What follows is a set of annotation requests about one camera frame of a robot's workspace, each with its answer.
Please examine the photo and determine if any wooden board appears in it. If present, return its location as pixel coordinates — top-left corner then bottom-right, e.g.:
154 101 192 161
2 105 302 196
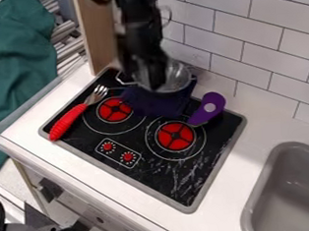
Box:
71 0 122 78

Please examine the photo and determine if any toy stove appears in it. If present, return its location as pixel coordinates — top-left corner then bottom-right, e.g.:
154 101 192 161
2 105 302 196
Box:
32 58 254 224

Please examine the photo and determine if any green cloth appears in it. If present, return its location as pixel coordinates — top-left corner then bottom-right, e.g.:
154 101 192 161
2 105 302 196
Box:
0 0 68 180

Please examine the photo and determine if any silver pan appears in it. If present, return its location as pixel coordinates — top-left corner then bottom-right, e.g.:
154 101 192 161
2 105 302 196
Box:
155 56 196 93

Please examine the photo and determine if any red handled silver fork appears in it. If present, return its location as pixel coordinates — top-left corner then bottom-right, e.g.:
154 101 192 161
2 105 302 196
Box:
44 83 114 143

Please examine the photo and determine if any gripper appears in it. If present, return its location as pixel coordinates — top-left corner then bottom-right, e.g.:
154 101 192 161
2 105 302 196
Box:
113 36 173 93

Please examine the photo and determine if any toy sink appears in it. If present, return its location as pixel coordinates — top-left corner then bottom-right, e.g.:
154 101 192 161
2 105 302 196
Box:
233 140 309 231

